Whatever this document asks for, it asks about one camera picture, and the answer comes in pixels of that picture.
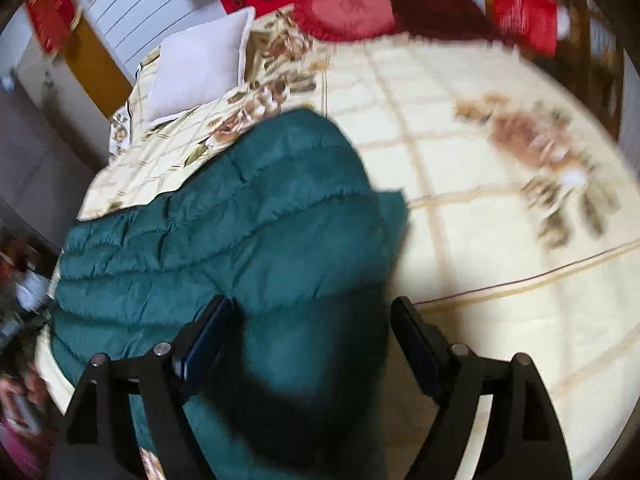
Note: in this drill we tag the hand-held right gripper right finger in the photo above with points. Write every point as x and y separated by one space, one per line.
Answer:
417 347

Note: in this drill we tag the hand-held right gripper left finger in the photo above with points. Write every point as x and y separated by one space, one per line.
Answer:
210 342

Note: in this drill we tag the green puffer jacket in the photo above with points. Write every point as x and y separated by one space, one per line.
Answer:
250 220

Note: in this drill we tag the floral cream bed quilt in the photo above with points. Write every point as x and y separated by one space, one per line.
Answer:
500 310

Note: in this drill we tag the grey wardrobe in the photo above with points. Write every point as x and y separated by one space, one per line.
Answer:
40 150

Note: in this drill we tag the white square pillow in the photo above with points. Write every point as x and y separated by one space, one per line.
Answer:
200 65

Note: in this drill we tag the wooden chair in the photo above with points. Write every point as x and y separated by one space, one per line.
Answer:
590 60

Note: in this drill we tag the dark red velvet pillow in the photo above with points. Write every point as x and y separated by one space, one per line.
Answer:
440 10

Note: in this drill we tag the red heart-shaped pillow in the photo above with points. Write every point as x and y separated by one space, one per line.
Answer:
350 7

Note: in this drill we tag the white slatted headboard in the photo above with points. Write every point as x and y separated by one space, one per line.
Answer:
125 5

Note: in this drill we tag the red plastic bag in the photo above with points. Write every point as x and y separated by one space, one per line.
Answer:
525 12

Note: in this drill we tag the red hanging decoration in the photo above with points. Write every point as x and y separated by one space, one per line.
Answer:
50 12

